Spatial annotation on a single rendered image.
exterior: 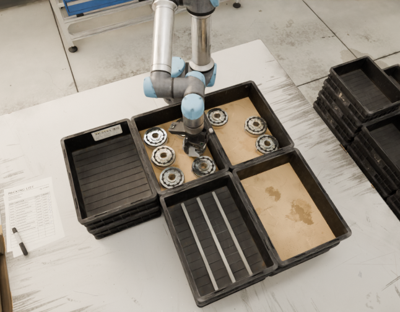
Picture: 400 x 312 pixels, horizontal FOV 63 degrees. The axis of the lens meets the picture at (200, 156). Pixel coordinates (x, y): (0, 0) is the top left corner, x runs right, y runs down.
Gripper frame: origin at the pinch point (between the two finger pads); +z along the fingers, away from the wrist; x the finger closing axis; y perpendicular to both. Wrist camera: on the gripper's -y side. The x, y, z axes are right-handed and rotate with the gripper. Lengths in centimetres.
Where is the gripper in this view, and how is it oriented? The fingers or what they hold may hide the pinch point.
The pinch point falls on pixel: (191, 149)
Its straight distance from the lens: 139.4
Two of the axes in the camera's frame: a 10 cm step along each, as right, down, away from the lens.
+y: 9.2, 3.4, -1.9
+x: 3.9, -8.3, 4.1
